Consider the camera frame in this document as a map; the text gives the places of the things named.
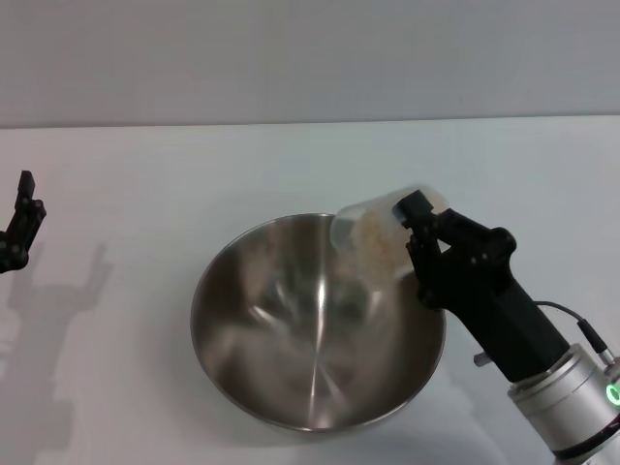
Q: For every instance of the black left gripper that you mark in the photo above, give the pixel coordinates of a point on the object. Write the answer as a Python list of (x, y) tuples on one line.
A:
[(10, 252)]

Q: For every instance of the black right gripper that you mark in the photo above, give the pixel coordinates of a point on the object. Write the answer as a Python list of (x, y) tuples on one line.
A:
[(499, 315)]

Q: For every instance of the white uncooked rice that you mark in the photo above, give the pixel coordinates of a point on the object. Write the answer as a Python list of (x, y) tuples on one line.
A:
[(380, 242)]

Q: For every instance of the clear plastic measuring cup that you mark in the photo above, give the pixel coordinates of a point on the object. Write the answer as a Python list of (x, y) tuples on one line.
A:
[(361, 213)]

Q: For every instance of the stainless steel mixing bowl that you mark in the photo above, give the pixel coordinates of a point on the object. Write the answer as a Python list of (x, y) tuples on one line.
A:
[(290, 339)]

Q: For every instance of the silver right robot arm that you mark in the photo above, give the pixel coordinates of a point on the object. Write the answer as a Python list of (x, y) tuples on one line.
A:
[(567, 402)]

